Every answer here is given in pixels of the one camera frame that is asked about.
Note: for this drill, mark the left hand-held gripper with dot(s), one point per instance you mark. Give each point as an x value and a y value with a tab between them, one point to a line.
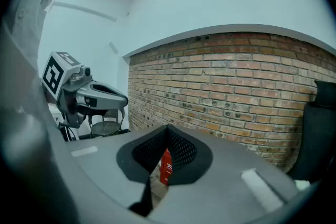
68	81

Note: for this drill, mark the person's light shirt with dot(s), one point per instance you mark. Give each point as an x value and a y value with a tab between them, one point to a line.
29	8

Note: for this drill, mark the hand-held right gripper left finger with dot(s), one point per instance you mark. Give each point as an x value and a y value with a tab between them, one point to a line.
105	160

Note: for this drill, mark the dark wicker chair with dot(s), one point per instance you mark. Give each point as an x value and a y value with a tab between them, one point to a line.
105	127

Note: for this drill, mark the red fire cabinet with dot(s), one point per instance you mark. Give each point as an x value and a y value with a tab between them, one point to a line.
166	168

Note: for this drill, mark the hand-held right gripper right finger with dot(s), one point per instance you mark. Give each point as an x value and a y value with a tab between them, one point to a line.
223	178

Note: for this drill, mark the black office chair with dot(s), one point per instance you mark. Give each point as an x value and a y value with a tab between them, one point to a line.
317	139

